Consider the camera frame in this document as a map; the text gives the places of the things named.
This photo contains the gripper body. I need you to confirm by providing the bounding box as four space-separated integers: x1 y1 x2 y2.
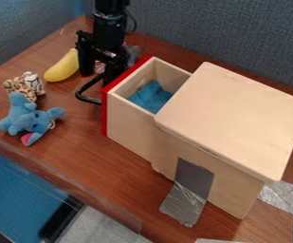
75 29 130 61

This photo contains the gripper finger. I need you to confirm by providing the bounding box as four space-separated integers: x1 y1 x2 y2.
103 57 130 87
76 42 97 77

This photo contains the drawer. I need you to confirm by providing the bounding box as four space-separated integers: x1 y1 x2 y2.
73 54 193 167

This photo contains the yellow toy banana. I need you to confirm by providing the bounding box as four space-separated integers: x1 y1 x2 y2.
42 47 81 84

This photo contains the grey and pink plush toy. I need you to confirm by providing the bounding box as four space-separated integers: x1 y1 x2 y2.
94 45 142 76

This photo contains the blue cloth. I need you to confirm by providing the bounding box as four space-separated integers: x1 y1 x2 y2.
125 79 177 115

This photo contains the spotted leopard plush toy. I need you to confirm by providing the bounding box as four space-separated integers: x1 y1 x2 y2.
1 70 47 103

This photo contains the blue elephant plush toy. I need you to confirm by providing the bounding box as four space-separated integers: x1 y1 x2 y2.
0 91 66 147

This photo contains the cabinet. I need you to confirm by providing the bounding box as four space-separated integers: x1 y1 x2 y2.
151 61 293 220

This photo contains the grey tape strip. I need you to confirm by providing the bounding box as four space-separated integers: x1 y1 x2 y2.
157 157 216 228
256 169 293 220

